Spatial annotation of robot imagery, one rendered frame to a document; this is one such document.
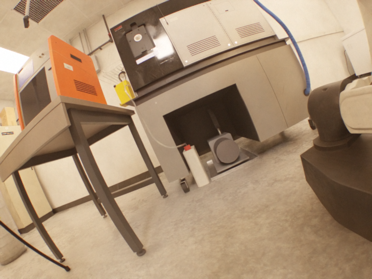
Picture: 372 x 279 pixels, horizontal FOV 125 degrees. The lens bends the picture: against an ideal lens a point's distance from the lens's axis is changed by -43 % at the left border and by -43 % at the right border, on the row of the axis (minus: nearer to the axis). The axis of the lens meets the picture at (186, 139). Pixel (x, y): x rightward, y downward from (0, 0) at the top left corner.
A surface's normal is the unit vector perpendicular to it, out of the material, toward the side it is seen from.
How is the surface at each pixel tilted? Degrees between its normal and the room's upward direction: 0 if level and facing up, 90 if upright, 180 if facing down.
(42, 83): 90
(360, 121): 90
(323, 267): 0
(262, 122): 90
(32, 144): 90
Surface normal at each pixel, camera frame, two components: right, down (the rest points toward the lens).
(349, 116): -0.91, 0.42
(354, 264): -0.41, -0.91
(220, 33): -0.06, 0.08
